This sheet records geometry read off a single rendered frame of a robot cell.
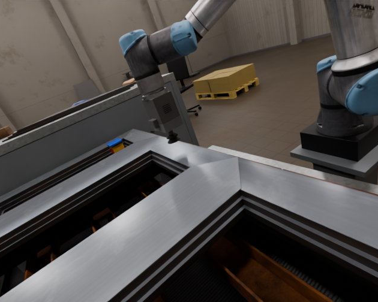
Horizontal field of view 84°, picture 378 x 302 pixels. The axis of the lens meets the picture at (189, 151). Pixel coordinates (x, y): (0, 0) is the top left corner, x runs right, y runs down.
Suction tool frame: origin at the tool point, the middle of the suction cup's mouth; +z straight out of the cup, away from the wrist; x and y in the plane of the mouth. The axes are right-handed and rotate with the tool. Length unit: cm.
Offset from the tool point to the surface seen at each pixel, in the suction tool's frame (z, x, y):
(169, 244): 3.7, -21.3, 30.6
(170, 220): 3.7, -18.3, 25.6
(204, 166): 3.7, -2.4, 17.2
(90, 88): -22, 139, -906
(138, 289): 5.4, -28.6, 32.0
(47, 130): -13, -32, -59
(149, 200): 3.7, -18.2, 15.5
